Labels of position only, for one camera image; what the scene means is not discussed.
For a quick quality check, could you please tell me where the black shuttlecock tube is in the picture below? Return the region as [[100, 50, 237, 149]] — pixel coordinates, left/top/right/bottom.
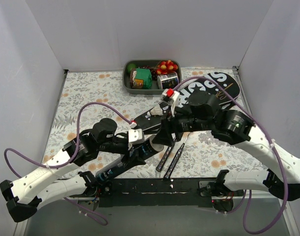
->
[[95, 135, 164, 186]]

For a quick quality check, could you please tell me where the white feather shuttlecock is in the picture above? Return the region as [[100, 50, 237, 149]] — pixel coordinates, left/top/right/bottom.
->
[[150, 103, 169, 116]]

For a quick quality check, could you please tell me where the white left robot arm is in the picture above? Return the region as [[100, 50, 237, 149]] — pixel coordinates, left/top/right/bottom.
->
[[0, 118, 163, 223]]

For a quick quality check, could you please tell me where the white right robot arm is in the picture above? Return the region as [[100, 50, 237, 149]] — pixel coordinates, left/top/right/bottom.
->
[[153, 91, 300, 201]]

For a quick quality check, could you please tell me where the black base bar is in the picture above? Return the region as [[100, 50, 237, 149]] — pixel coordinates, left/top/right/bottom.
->
[[97, 177, 219, 207]]

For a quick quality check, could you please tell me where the black printed can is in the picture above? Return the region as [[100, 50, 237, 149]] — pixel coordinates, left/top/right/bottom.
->
[[157, 72, 179, 89]]

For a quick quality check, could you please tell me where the green wrapped box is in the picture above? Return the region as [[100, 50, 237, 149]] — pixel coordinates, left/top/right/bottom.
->
[[130, 68, 152, 89]]

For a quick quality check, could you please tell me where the red yellow fruit bunch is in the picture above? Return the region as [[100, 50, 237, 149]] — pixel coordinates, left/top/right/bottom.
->
[[156, 60, 179, 75]]

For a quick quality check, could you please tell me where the dark grape bunch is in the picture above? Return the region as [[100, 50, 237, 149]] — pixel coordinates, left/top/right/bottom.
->
[[139, 65, 158, 81]]

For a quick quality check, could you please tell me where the grey plastic tray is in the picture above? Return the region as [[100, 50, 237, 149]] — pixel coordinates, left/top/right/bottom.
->
[[122, 59, 182, 95]]

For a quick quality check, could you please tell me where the black sport racket bag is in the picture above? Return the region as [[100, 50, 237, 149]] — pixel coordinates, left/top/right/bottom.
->
[[133, 72, 241, 134]]

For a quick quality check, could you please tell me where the green lime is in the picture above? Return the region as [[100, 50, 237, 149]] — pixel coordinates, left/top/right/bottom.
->
[[126, 63, 137, 74]]

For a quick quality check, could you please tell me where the floral table mat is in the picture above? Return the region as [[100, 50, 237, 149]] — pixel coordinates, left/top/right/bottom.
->
[[43, 71, 264, 178]]

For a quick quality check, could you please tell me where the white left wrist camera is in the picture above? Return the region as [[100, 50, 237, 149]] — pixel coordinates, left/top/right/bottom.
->
[[128, 129, 144, 145]]

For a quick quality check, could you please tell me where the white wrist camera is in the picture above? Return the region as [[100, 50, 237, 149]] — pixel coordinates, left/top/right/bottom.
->
[[128, 129, 144, 145], [160, 88, 180, 117]]

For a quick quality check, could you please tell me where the left badminton racket handle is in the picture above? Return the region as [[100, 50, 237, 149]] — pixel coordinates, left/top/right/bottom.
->
[[156, 146, 174, 172]]

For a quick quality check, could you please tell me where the badminton racket handle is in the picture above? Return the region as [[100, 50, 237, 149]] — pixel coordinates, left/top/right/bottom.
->
[[156, 146, 174, 172], [163, 143, 185, 179]]

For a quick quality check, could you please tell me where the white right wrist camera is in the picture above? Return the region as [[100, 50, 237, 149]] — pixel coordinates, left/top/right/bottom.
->
[[160, 88, 180, 117]]

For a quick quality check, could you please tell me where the right badminton racket handle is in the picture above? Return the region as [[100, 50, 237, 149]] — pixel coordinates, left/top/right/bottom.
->
[[163, 143, 185, 179]]

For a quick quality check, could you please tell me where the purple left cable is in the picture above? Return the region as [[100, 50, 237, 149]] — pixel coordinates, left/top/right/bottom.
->
[[4, 101, 137, 181]]

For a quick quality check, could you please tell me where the purple cable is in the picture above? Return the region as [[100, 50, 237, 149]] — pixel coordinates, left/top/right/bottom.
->
[[173, 75, 289, 234], [4, 101, 137, 181]]

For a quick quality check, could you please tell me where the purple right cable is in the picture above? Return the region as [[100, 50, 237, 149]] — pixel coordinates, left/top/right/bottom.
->
[[173, 75, 289, 234]]

